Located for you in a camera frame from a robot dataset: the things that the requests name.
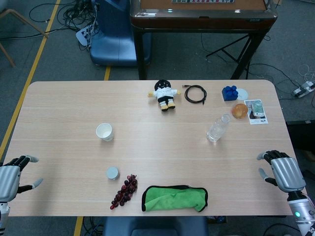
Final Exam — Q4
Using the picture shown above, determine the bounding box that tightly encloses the green black-edged microfiber cloth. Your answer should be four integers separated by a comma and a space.
141, 184, 209, 212

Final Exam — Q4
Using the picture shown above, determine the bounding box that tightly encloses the small grey round lid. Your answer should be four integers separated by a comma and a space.
106, 166, 121, 181

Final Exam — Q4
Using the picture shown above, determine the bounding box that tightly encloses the face-up mahjong tile row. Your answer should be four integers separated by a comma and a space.
171, 0, 234, 4

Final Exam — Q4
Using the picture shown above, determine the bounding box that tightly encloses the grey floor power strip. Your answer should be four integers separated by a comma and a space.
292, 81, 315, 97

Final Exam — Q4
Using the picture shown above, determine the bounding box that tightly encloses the printed photo card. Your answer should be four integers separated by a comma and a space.
244, 99, 268, 125

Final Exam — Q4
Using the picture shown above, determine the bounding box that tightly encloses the dark red grape bunch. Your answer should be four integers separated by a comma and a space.
110, 174, 138, 211

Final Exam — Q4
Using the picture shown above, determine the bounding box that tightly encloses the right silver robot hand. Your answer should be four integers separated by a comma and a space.
256, 150, 307, 193

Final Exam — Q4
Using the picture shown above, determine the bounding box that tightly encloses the white wooden-legged chair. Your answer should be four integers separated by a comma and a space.
0, 8, 49, 67

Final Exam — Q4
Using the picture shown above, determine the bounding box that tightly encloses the black-haired plush doll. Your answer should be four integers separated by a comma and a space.
147, 79, 182, 112

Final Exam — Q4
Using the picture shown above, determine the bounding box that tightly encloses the coiled black cable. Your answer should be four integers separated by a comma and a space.
181, 84, 207, 106

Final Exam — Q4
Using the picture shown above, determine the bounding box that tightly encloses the small white paper cup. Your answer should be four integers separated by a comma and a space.
95, 122, 114, 142

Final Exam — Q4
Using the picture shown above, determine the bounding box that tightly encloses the clear plastic bottle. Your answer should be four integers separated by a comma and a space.
206, 113, 231, 143

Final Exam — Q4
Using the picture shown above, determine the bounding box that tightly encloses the black floor cable bundle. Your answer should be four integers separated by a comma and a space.
29, 0, 99, 51

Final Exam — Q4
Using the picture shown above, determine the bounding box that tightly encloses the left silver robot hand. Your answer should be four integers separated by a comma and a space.
0, 154, 44, 203

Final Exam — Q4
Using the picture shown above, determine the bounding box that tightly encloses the black tripod stand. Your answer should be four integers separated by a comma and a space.
206, 34, 252, 65

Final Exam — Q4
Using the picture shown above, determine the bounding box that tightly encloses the brown mahjong table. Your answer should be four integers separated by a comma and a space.
129, 0, 278, 81

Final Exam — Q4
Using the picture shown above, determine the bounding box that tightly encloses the white power strip with plugs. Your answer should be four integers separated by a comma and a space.
75, 24, 95, 47

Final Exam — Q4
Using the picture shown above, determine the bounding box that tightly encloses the dark blue padded seat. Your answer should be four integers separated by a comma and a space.
102, 216, 209, 236

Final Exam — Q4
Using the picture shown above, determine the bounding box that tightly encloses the black box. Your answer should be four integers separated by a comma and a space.
285, 119, 315, 153

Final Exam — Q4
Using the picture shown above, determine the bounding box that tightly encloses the blue toy building block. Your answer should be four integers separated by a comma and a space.
221, 85, 239, 102

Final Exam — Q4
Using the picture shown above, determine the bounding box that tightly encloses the white round disc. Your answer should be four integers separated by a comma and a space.
236, 88, 249, 100

